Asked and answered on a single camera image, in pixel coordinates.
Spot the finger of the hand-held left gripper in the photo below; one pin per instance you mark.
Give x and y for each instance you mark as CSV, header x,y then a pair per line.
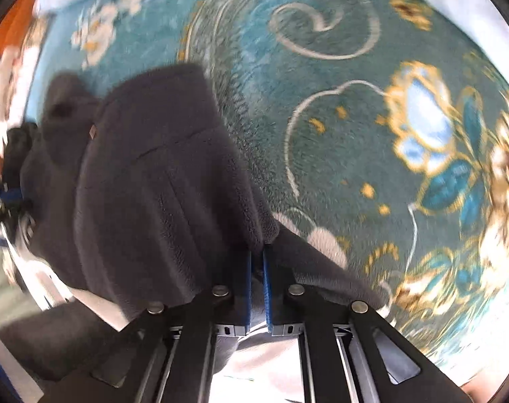
x,y
12,196

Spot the teal patterned carpet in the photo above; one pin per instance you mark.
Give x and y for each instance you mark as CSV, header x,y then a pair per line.
x,y
279,92

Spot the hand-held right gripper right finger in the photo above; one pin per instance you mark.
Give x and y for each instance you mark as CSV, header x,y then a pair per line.
x,y
267,294

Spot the white pink cloth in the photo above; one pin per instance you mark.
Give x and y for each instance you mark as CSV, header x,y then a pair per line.
x,y
11,88

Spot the pale blue sheet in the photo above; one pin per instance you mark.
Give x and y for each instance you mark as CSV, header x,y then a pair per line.
x,y
460,4

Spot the dark grey fleece garment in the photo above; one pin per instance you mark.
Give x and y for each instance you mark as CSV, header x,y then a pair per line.
x,y
153,176

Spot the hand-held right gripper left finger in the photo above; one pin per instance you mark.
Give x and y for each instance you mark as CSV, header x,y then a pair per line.
x,y
247,289

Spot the orange wooden cabinet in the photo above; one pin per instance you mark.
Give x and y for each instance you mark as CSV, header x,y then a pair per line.
x,y
13,29

